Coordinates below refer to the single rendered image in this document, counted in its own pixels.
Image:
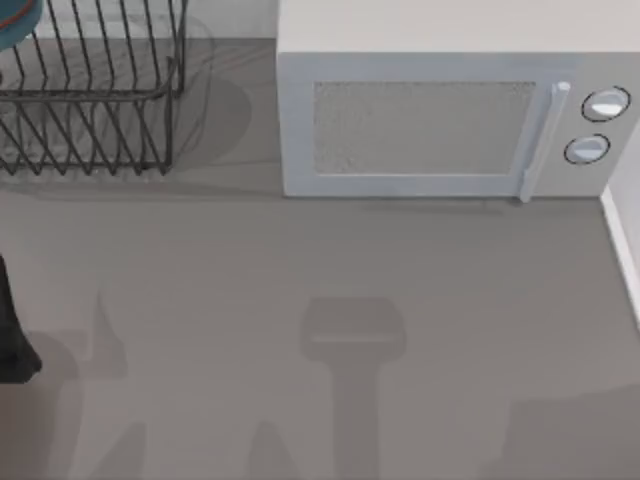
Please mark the teal plate with red rim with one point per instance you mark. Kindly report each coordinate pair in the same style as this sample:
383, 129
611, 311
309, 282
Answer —
12, 22

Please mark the small round microwave knob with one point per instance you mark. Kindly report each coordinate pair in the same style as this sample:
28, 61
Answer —
586, 148

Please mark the pale microwave door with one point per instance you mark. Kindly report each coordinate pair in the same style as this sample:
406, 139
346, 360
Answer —
300, 125

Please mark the pale microwave oven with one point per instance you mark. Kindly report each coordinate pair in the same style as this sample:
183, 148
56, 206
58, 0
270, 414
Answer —
570, 40

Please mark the large round microwave knob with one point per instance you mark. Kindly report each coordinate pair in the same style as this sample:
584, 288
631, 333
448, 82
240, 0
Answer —
605, 103

